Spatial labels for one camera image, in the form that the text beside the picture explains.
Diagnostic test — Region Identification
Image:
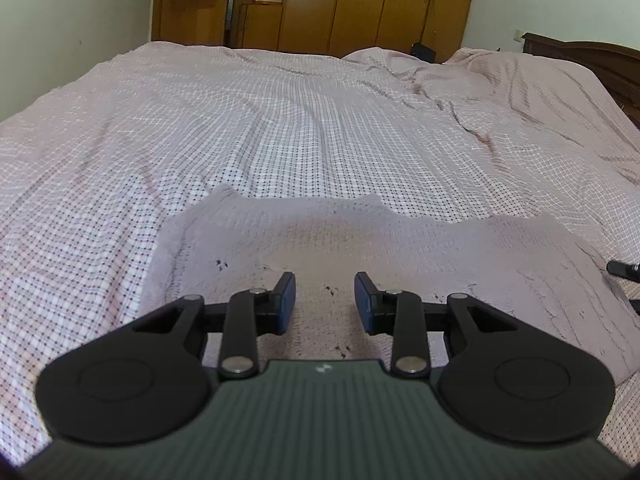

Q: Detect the lilac knitted sweater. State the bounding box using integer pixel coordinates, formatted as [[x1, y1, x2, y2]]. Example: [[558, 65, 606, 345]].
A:
[[140, 186, 639, 382]]

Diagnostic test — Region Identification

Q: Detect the black bag beside bed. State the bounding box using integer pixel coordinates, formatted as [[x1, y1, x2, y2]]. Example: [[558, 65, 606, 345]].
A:
[[410, 42, 436, 64]]

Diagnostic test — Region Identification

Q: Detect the pink checked bed sheet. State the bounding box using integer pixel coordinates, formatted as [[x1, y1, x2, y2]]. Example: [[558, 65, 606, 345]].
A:
[[1, 42, 639, 463]]

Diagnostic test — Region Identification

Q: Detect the dark wooden headboard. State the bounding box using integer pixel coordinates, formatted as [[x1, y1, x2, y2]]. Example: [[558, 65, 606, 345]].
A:
[[523, 32, 640, 127]]

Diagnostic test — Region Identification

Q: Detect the wooden wardrobe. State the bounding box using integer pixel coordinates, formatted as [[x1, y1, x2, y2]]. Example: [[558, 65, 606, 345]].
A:
[[151, 0, 472, 62]]

